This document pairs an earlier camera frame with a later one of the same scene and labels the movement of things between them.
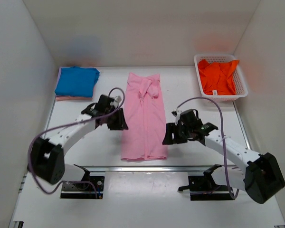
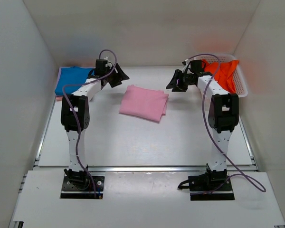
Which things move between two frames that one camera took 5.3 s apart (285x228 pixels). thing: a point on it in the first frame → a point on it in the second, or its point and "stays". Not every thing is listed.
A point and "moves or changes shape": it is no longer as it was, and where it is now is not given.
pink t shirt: x=144 y=117 moves or changes shape
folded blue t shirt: x=76 y=81 stays
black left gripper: x=120 y=124 → x=119 y=77
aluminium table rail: x=204 y=168 stays
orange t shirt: x=217 y=78 stays
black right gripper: x=171 y=128 → x=177 y=87
